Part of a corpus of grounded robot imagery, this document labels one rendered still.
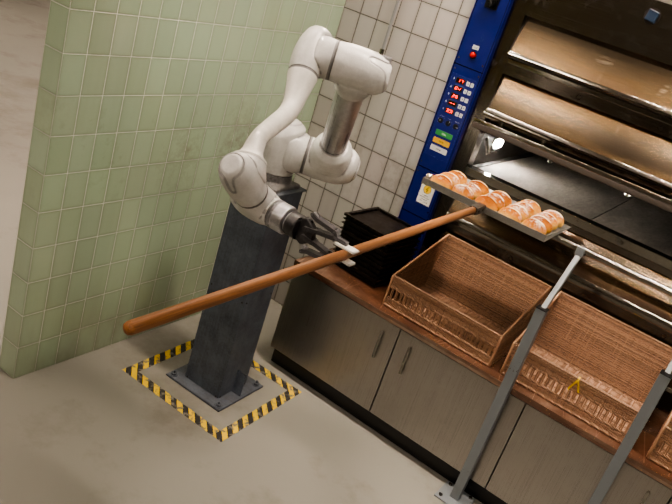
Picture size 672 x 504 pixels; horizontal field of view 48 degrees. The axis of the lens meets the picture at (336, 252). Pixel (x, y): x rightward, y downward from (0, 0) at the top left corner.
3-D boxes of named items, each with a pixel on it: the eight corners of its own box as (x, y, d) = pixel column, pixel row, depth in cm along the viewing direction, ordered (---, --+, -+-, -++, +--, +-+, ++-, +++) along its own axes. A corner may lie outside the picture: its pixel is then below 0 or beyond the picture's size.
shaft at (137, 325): (129, 339, 144) (132, 326, 143) (119, 332, 146) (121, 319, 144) (474, 215, 285) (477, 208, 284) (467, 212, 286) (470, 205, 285)
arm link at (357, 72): (308, 148, 311) (358, 164, 312) (297, 181, 304) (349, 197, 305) (339, 26, 241) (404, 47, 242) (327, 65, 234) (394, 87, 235)
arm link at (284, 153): (258, 158, 310) (272, 107, 302) (300, 171, 311) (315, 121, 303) (252, 168, 295) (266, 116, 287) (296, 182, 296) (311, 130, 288)
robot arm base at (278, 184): (233, 176, 298) (237, 163, 296) (267, 170, 316) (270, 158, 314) (269, 195, 291) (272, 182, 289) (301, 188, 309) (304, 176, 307)
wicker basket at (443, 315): (429, 281, 371) (448, 231, 361) (530, 337, 347) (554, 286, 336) (379, 303, 332) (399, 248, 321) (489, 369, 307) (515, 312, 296)
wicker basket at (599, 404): (535, 340, 346) (559, 288, 336) (653, 405, 322) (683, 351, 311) (496, 372, 306) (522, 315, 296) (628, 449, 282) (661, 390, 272)
